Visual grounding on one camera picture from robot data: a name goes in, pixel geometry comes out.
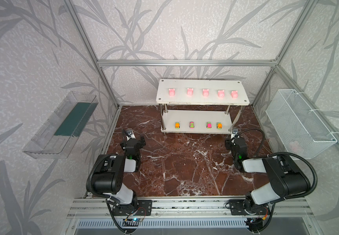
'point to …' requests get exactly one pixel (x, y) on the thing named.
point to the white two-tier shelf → (200, 106)
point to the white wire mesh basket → (301, 131)
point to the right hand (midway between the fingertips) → (234, 131)
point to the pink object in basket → (295, 147)
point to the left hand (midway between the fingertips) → (134, 131)
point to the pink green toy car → (191, 125)
